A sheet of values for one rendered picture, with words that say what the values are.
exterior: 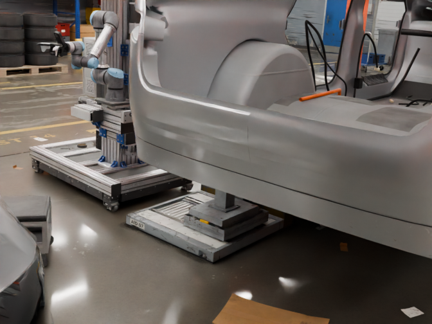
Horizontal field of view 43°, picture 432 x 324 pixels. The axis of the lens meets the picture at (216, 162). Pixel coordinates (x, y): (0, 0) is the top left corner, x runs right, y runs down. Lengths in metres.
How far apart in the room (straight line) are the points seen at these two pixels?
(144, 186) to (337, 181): 2.54
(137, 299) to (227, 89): 1.28
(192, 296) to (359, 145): 1.58
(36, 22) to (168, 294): 8.42
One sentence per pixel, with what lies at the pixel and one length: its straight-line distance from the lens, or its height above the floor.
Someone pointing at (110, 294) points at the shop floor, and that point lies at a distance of 3.20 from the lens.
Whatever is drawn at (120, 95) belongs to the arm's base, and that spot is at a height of 0.86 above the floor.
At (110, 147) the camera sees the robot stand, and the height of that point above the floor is 0.36.
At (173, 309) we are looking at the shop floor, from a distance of 3.07.
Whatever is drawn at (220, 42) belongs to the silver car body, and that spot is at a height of 1.36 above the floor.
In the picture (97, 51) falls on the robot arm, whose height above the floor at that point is 1.19.
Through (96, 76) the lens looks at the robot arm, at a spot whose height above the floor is 0.98.
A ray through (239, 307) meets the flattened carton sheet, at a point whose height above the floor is 0.01.
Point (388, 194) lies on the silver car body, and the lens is 2.00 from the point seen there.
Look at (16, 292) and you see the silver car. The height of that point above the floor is 1.28.
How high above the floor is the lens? 1.63
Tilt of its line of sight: 17 degrees down
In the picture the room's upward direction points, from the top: 3 degrees clockwise
